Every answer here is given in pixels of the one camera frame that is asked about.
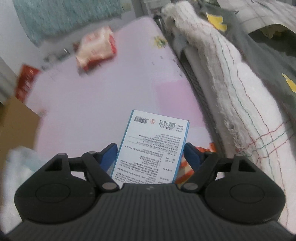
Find blue white box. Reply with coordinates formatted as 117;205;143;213
111;110;190;186

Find white knotted plastic bag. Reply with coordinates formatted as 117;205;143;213
1;146;46;234

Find orange striped knotted cloth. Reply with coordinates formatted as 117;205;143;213
175;143;216;186

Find white stitched quilt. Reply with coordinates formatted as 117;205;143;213
162;1;295;228

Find pink table mat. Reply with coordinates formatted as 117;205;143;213
26;17;213;160

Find brown cardboard box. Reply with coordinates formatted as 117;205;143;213
1;97;40;169

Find red snack bag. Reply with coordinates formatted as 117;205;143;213
15;64;41;103

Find grey blanket yellow patches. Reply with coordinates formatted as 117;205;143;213
195;3;295;121

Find pink red wet wipes pack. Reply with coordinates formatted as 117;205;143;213
75;26;117;71

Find teal floral hanging cloth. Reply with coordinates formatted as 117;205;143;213
13;0;123;47

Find checked pink grey sheet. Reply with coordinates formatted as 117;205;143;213
217;1;295;33

